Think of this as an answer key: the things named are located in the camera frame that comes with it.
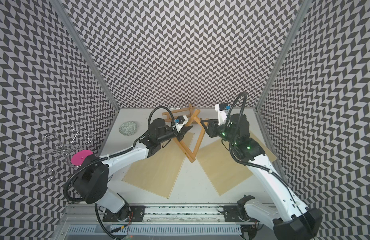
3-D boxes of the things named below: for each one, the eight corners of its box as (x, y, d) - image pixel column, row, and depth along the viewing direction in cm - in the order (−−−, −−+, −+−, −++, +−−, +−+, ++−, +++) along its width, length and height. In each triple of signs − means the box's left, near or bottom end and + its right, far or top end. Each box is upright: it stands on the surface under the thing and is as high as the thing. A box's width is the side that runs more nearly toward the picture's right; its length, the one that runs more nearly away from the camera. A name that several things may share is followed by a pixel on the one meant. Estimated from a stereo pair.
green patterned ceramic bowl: (120, 135, 104) (117, 132, 101) (124, 124, 111) (122, 121, 107) (134, 135, 104) (132, 132, 101) (137, 124, 111) (136, 121, 107)
